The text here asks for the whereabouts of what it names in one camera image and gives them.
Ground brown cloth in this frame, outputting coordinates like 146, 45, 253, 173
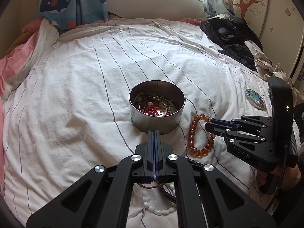
7, 32, 31, 55

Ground white striped duvet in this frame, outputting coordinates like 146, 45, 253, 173
2, 18, 300, 228

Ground pale cartoon print curtain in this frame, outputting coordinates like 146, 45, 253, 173
203, 0, 238, 19

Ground black cord bracelet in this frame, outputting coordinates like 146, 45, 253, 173
158, 158, 203, 205

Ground dark knitted garment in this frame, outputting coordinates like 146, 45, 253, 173
218, 44, 258, 70

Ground white oval bead bracelet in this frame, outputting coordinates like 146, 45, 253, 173
143, 183, 177, 215

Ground thin red cord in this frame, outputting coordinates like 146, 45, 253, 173
139, 183, 167, 190

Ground black puffer jacket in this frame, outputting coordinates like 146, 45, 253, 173
201, 16, 264, 53

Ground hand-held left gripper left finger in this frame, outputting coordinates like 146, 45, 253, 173
26, 130, 156, 228

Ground cream wardrobe with tree decal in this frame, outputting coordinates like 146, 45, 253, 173
231, 0, 304, 76

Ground beige crumpled cloth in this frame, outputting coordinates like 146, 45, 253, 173
245, 40, 298, 105

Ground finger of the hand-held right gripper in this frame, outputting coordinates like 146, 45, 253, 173
205, 123, 262, 143
210, 115, 274, 139

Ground pink blanket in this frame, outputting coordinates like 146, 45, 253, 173
0, 18, 60, 195

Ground amber bead bracelet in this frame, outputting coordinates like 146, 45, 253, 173
188, 114, 215, 158

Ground round printed tin lid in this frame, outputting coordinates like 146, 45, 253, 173
245, 88, 266, 110

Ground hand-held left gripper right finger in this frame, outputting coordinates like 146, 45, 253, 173
155, 130, 277, 228

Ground round silver metal tin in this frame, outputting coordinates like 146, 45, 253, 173
129, 80, 186, 135

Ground whale print curtain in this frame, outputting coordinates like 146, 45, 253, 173
37, 0, 110, 30

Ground pile of mixed bracelets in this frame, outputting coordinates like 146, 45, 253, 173
133, 94, 177, 117

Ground person's right hand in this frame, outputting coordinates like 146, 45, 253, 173
258, 164, 304, 192

